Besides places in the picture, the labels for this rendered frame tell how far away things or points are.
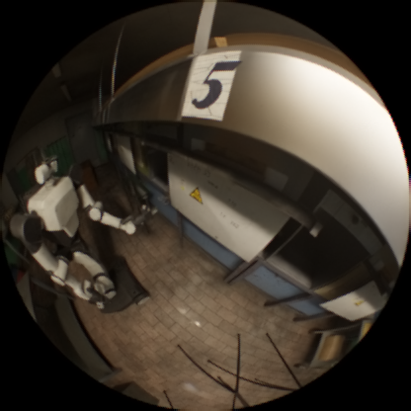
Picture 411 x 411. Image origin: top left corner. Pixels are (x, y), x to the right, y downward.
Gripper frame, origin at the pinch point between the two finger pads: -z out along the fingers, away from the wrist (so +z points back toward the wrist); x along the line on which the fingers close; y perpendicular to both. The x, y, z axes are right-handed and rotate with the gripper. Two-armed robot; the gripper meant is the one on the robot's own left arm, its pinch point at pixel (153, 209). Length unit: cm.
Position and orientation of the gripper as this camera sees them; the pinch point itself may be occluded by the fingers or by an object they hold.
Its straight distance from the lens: 95.6
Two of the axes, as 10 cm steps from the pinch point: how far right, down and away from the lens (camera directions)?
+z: -6.1, 5.0, -6.1
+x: 1.0, -7.1, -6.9
